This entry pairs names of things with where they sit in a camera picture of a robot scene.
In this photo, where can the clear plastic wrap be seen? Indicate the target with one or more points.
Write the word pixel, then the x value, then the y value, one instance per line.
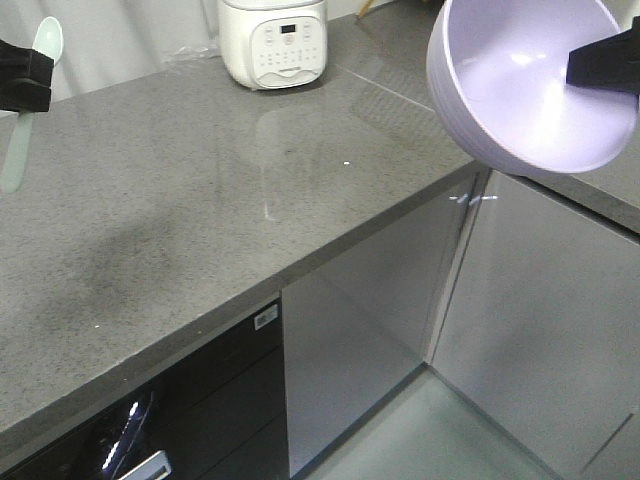
pixel 191 53

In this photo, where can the white blender appliance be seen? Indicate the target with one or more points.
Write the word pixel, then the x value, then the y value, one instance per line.
pixel 268 45

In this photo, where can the black disinfection cabinet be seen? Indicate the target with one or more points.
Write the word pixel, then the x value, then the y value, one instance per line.
pixel 219 413

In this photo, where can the light green plastic spoon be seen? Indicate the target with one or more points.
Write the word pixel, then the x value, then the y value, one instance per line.
pixel 48 40

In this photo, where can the purple plastic bowl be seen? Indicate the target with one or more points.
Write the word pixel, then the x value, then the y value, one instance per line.
pixel 497 76

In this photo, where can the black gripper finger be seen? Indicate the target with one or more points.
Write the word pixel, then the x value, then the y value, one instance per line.
pixel 24 63
pixel 609 64
pixel 21 95

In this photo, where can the grey cabinet door corner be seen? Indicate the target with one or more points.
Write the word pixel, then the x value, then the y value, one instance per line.
pixel 542 330

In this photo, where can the grey cabinet door right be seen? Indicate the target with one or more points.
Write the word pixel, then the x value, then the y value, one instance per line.
pixel 357 326

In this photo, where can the wooden stand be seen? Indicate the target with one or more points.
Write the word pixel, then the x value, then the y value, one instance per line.
pixel 365 8

